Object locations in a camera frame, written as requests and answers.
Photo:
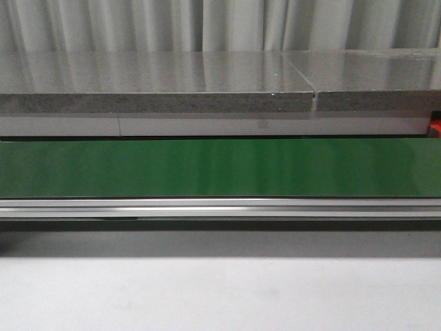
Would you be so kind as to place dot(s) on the green conveyor belt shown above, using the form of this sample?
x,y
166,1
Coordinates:
x,y
347,167

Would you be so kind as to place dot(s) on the grey stone slab shelf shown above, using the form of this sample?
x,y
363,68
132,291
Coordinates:
x,y
290,82

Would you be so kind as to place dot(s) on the red plastic tray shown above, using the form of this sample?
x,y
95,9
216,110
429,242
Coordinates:
x,y
434,128

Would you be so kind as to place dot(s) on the grey curtain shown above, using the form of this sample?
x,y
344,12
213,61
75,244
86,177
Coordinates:
x,y
185,26

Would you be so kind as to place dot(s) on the aluminium conveyor side rail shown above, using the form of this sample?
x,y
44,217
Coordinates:
x,y
222,208

